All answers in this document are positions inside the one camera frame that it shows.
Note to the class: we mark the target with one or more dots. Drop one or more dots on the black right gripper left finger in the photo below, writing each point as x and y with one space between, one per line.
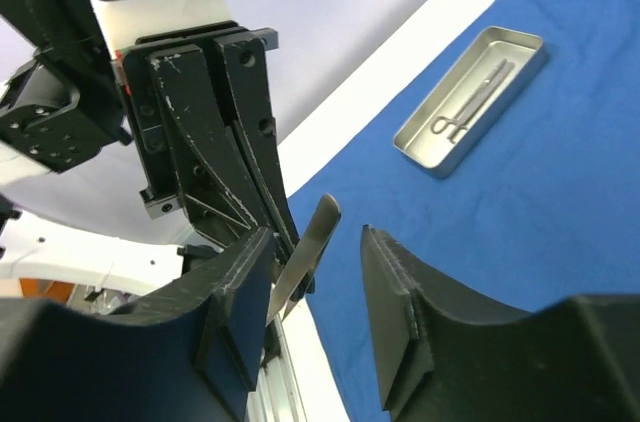
188 351

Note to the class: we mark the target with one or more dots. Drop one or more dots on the steel scalpel handle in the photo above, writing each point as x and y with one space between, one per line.
294 281

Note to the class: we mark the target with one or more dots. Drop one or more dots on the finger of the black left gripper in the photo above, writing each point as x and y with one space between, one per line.
215 189
255 129

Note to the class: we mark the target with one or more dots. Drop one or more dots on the steel ring-handled scissors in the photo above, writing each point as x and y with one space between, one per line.
475 102

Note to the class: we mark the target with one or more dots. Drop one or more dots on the steel ring-handled forceps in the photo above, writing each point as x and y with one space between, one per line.
441 123

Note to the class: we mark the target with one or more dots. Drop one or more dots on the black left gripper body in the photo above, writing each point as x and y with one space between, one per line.
144 109

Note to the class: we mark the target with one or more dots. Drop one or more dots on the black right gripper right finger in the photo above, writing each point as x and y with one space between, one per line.
445 352

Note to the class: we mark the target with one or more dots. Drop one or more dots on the aluminium front frame rail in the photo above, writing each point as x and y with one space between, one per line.
297 385

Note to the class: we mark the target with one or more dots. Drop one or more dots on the stainless steel tray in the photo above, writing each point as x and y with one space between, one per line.
435 153

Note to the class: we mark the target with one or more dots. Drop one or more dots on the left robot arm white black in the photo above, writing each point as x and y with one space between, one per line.
66 104

